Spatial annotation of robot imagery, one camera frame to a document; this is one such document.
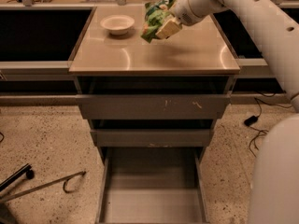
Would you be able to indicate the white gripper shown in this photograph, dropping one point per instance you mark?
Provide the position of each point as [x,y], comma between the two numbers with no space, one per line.
[182,12]

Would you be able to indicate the green rice chip bag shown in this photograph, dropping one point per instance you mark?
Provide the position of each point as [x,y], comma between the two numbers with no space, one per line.
[156,14]

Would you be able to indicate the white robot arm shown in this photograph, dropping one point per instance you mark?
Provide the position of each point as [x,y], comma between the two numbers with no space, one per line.
[274,197]

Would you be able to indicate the grey drawer cabinet with counter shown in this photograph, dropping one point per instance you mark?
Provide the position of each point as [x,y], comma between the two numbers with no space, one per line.
[199,50]

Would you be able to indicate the top drawer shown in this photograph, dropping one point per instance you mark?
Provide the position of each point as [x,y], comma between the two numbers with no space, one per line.
[199,97]

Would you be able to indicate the drawer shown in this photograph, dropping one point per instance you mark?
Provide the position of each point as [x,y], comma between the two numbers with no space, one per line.
[152,185]
[199,97]
[152,132]

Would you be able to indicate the middle drawer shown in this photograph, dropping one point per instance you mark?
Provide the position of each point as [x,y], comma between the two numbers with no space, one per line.
[152,132]

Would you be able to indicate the bottom drawer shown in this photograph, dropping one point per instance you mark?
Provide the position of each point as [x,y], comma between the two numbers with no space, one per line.
[152,185]

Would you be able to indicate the white bowl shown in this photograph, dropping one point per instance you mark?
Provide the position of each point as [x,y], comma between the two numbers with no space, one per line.
[117,24]

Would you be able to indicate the metal rod with hook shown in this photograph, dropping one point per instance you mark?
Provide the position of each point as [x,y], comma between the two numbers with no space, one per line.
[64,180]

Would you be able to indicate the black bar with wheel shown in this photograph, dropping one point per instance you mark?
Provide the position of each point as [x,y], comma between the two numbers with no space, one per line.
[25,170]

